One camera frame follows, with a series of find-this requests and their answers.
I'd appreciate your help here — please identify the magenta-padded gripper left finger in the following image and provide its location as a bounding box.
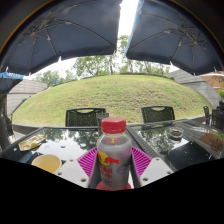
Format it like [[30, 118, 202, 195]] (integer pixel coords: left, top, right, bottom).
[[54, 147, 101, 190]]

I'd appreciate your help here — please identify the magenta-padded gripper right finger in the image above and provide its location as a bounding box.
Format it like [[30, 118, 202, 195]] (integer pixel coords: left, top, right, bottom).
[[128, 145, 175, 189]]

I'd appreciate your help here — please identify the red-capped clear drink bottle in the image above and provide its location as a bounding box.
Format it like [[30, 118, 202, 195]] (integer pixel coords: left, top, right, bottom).
[[95, 117, 133, 192]]

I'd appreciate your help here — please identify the yellow mug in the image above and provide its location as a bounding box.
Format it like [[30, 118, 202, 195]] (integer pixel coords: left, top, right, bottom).
[[30, 153, 63, 175]]

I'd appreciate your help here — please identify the round glass ashtray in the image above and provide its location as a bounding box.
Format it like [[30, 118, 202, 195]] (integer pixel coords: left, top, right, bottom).
[[168, 126, 185, 140]]

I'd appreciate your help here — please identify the yellow snack packet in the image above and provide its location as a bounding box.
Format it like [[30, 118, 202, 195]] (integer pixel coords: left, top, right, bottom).
[[17, 133, 48, 152]]

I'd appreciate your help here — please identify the potted green plant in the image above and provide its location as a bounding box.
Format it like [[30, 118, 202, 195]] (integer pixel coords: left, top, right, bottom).
[[217, 88, 224, 110]]

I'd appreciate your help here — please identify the beige patio umbrella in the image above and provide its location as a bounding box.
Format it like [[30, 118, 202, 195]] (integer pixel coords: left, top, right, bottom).
[[199, 70, 224, 90]]

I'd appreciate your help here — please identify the navy umbrella with blue rim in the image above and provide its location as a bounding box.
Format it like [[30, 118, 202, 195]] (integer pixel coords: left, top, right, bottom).
[[0, 70, 25, 95]]

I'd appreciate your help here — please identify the large navy patio umbrella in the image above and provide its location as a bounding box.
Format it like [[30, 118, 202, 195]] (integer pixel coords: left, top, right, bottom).
[[0, 0, 124, 77], [123, 0, 224, 77]]

